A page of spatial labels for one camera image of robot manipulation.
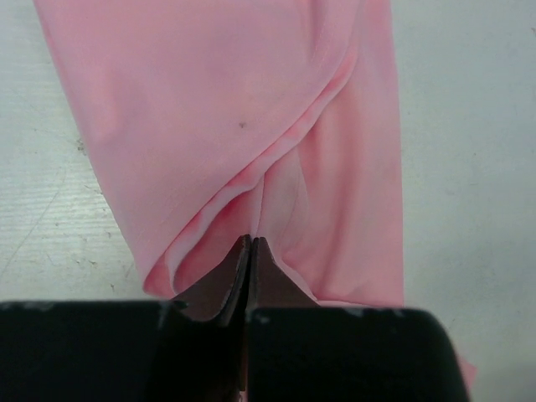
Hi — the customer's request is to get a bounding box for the pink t-shirt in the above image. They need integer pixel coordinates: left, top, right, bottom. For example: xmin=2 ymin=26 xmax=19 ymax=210
xmin=31 ymin=0 xmax=408 ymax=402

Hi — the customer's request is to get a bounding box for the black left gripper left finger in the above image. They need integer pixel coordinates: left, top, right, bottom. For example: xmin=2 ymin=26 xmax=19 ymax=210
xmin=1 ymin=236 xmax=251 ymax=401

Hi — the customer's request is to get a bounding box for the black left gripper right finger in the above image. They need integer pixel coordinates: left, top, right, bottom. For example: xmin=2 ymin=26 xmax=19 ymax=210
xmin=246 ymin=238 xmax=467 ymax=401

